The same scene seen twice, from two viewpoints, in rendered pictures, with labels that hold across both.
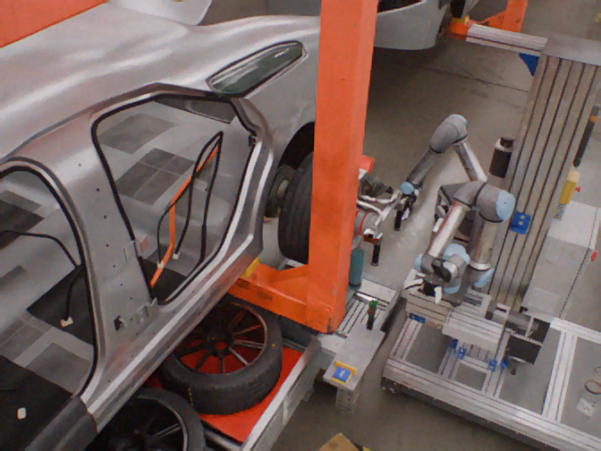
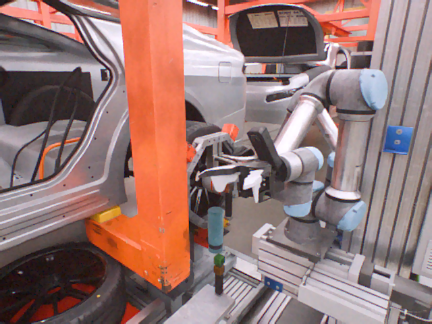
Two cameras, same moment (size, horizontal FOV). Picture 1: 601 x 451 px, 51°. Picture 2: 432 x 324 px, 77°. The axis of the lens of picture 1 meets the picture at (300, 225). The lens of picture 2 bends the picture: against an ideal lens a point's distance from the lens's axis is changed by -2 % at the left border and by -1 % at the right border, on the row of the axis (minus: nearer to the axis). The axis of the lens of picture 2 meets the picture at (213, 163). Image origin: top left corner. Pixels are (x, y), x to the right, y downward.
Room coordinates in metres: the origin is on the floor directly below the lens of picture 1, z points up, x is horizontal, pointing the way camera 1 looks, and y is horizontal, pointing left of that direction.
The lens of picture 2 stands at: (1.25, -0.59, 1.44)
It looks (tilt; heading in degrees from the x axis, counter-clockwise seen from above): 18 degrees down; 12
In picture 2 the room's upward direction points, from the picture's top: straight up
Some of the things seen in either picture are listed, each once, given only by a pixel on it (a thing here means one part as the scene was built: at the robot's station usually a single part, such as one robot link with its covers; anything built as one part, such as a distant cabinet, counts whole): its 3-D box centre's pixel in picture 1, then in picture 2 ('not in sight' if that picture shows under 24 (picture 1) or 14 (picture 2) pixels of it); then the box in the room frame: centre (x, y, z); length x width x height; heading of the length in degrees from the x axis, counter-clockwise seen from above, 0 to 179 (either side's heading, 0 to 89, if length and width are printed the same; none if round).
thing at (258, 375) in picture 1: (221, 350); (55, 299); (2.16, 0.40, 0.39); 0.66 x 0.66 x 0.24
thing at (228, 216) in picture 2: (376, 252); (228, 204); (2.49, -0.41, 0.83); 0.04 x 0.04 x 0.16
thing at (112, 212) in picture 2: (242, 263); (104, 211); (2.50, 0.31, 0.71); 0.14 x 0.14 x 0.05; 64
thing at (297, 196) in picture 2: (448, 277); (293, 193); (2.02, -0.67, 1.12); 0.11 x 0.08 x 0.11; 50
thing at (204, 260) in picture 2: not in sight; (193, 246); (2.82, -0.12, 0.32); 0.40 x 0.30 x 0.28; 154
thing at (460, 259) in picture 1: (456, 263); (302, 163); (2.01, -0.68, 1.21); 0.11 x 0.08 x 0.09; 140
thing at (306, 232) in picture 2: not in sight; (303, 223); (2.29, -0.75, 0.87); 0.15 x 0.15 x 0.10
